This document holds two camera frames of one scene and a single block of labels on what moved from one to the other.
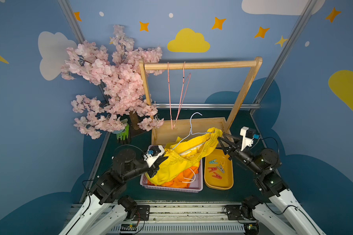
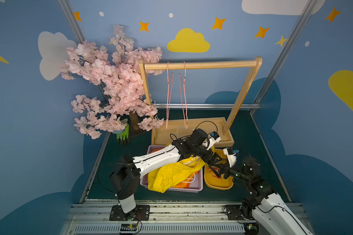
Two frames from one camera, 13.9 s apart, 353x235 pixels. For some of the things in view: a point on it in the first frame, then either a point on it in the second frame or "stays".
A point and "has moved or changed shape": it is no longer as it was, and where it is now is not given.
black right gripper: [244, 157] → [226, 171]
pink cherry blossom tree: [122, 74] stays
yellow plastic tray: [218, 171] stays
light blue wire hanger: [192, 133] has moved or changed shape
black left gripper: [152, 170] → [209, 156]
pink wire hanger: [186, 83] has moved or changed shape
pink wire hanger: [168, 80] has moved or changed shape
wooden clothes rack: [164, 131] stays
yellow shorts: [180, 158] has moved or changed shape
